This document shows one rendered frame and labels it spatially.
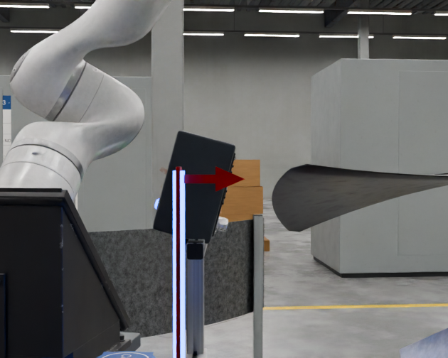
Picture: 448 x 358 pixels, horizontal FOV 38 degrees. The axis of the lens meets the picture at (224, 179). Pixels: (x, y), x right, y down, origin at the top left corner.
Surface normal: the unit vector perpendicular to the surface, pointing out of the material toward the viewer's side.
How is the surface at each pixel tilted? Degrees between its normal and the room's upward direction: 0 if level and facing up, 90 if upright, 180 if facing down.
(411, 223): 90
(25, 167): 47
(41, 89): 112
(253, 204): 90
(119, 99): 62
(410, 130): 90
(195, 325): 90
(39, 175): 55
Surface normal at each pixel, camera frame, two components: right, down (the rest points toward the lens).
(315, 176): -0.03, 0.97
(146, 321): 0.56, 0.02
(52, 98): 0.10, 0.48
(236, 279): 0.78, 0.02
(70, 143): 0.74, -0.37
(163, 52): 0.08, 0.03
